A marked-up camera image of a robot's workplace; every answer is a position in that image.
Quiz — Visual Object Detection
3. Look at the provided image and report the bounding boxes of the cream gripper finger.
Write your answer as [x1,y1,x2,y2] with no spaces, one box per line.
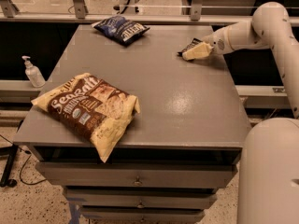
[182,42,213,61]

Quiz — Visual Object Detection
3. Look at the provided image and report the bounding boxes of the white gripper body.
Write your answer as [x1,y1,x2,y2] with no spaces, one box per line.
[202,28,234,55]

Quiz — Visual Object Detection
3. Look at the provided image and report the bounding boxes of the black rxbar chocolate bar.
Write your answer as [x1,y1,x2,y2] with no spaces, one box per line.
[178,38,202,57]

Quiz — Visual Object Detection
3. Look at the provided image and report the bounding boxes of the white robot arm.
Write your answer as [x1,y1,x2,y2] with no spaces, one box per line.
[179,2,299,224]

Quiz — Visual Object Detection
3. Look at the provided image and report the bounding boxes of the blue chip bag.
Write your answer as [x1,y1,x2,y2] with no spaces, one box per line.
[92,15,150,46]

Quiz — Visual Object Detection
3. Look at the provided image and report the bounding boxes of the yellow brown sea salt chip bag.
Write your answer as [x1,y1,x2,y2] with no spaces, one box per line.
[32,73,140,162]

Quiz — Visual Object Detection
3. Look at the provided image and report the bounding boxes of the grey drawer cabinet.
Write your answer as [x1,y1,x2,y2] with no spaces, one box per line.
[15,25,250,224]

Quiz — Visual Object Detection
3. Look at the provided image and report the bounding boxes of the grey metal railing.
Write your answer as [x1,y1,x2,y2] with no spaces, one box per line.
[0,0,298,26]

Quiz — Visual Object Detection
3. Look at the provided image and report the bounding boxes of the white pump sanitizer bottle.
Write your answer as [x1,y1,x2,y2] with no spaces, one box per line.
[21,56,46,88]

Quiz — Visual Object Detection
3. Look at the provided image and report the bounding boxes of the black stand leg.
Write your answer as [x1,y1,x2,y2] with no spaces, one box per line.
[0,145,18,188]

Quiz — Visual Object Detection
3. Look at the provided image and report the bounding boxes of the black cable on floor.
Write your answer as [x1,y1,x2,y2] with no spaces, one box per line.
[0,133,48,186]

